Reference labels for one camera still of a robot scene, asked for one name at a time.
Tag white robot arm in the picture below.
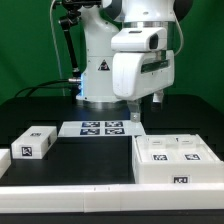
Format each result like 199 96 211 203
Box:
76 0 193 122

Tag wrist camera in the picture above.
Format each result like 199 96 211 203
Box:
111 27 167 52

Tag white cabinet top block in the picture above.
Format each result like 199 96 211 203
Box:
11 126 57 159

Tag white cabinet door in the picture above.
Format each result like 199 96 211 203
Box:
137 135 175 163
172 135 212 163

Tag black cables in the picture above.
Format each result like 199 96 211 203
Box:
13 78 83 98

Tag white cabinet body box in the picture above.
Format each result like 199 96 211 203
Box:
132 134 224 184

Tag white U-shaped obstacle fence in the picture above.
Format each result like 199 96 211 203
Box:
0 147 224 213

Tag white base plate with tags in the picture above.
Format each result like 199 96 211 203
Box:
58 120 145 137

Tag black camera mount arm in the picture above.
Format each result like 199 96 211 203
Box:
54 0 103 79

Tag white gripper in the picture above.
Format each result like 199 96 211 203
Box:
112 50 174 122

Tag grey cable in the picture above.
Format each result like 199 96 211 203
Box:
49 0 66 98

